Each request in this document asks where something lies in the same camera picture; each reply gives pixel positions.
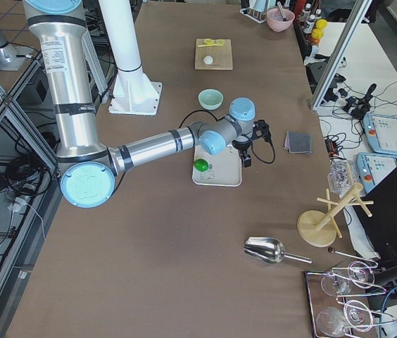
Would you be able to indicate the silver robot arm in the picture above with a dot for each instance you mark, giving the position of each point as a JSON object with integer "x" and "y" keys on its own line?
{"x": 88, "y": 168}

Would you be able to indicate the lower teach pendant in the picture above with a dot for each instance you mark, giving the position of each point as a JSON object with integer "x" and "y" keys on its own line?
{"x": 373, "y": 168}

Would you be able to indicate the upper teach pendant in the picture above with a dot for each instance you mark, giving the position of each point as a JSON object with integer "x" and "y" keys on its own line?
{"x": 381, "y": 133}

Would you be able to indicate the green lime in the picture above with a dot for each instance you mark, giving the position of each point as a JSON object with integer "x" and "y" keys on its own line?
{"x": 201, "y": 165}

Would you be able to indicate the mint green bowl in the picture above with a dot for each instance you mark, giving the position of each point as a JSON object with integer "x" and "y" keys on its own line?
{"x": 210, "y": 99}

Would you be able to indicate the grey folded cloth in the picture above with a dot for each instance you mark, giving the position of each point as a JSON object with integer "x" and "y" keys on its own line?
{"x": 298, "y": 143}

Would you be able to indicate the metal muddler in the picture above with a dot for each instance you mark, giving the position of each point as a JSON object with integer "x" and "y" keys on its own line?
{"x": 282, "y": 11}

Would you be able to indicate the pink bowl with ice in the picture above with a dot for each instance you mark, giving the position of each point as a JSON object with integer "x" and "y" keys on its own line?
{"x": 275, "y": 20}

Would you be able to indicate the metal scoop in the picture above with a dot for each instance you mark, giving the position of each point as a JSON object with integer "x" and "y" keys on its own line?
{"x": 270, "y": 250}

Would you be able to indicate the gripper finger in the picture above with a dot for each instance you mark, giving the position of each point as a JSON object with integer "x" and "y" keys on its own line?
{"x": 244, "y": 161}
{"x": 248, "y": 161}

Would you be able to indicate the wooden mug tree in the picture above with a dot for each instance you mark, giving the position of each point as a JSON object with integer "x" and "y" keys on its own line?
{"x": 320, "y": 229}

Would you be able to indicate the lemon slice stack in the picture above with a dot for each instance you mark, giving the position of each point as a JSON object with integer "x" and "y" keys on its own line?
{"x": 208, "y": 41}

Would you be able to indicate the teach pendant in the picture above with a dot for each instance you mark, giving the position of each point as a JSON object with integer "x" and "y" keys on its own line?
{"x": 373, "y": 168}
{"x": 381, "y": 133}

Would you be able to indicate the yellow plastic knife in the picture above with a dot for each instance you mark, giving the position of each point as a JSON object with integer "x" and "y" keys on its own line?
{"x": 206, "y": 45}

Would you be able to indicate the white steamed bun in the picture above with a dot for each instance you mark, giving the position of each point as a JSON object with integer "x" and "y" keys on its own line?
{"x": 208, "y": 60}

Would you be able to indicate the aluminium frame post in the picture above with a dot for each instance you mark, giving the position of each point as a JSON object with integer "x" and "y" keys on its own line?
{"x": 354, "y": 20}

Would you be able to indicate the wire glass rack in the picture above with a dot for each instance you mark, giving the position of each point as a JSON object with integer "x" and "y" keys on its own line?
{"x": 338, "y": 301}

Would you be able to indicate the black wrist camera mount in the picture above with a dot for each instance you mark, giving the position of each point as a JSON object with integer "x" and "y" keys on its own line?
{"x": 261, "y": 130}

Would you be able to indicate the clear plastic container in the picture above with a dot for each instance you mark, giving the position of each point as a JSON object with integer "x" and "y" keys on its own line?
{"x": 341, "y": 176}

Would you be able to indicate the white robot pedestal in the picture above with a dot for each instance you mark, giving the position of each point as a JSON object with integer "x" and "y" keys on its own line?
{"x": 133, "y": 92}

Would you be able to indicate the white rabbit tray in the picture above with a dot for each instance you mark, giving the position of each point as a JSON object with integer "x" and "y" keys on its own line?
{"x": 224, "y": 168}

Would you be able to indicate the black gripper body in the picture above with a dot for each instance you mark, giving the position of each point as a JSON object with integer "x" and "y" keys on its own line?
{"x": 241, "y": 144}

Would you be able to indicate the bamboo cutting board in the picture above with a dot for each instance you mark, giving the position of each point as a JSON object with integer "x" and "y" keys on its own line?
{"x": 222, "y": 56}

